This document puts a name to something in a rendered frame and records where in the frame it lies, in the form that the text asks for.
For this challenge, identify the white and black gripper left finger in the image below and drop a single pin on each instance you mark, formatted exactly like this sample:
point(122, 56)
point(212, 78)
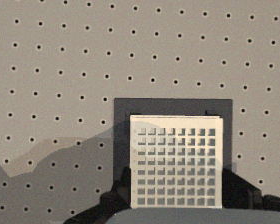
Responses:
point(110, 202)

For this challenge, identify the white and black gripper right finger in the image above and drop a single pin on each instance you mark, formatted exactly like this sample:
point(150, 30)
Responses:
point(237, 193)

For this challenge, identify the grey perforated base plate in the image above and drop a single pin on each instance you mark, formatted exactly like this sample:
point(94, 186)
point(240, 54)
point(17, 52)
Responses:
point(62, 63)

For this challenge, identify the white square plate with grid of square holes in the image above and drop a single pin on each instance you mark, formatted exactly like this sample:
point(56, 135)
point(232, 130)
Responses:
point(174, 159)

